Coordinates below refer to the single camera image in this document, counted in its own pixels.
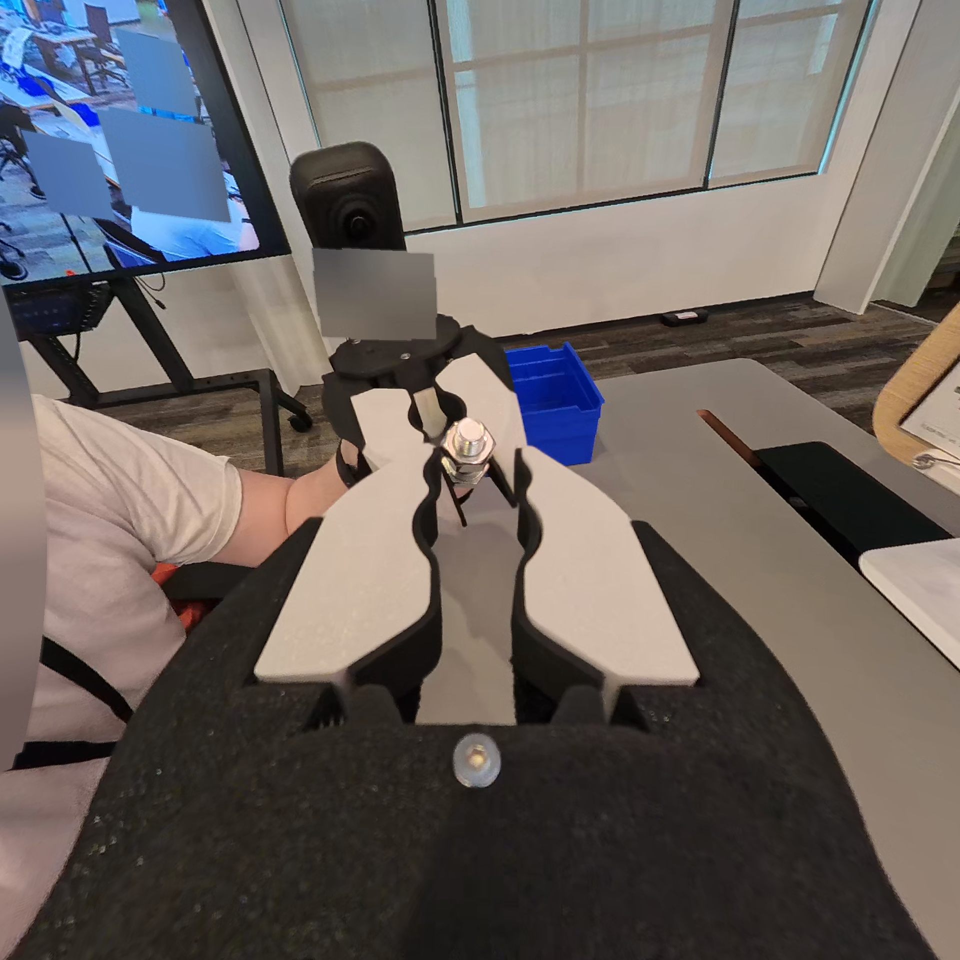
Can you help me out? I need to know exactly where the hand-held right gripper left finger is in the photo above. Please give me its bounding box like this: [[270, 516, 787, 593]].
[[253, 446, 445, 723]]

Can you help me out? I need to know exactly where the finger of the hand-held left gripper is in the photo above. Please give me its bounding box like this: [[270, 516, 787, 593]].
[[351, 387, 468, 528], [437, 352, 528, 507]]

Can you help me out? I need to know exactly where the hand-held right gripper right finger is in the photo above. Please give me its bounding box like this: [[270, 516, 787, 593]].
[[512, 447, 702, 723]]

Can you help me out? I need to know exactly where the steel hex bolt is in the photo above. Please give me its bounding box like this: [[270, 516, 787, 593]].
[[441, 418, 492, 489]]

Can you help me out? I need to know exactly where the blue plastic bin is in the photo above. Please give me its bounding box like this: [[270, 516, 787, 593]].
[[504, 342, 606, 466]]

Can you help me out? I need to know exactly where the person's left forearm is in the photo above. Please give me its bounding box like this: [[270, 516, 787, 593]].
[[283, 450, 357, 537]]

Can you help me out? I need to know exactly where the black chair armrest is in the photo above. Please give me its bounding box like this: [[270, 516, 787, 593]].
[[161, 562, 256, 601]]

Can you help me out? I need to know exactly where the orange cloth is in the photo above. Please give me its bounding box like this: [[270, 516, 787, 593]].
[[150, 562, 211, 631]]

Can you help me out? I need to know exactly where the black rolling stand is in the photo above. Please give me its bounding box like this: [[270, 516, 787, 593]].
[[0, 273, 312, 477]]

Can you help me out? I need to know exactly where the white framed glass window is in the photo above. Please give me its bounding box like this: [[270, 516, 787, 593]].
[[281, 0, 875, 230]]

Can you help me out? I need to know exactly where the white stand base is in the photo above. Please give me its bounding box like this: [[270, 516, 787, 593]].
[[858, 536, 960, 669]]

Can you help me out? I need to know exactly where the white page holder bar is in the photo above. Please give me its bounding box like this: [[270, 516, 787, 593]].
[[911, 448, 960, 489]]

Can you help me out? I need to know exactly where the printed instruction sheet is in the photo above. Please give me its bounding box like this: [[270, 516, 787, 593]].
[[900, 360, 960, 459]]

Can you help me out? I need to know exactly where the black chest strap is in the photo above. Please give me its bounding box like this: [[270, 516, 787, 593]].
[[15, 637, 136, 770]]

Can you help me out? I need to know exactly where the wall display screen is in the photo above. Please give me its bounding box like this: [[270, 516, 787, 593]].
[[0, 0, 292, 290]]

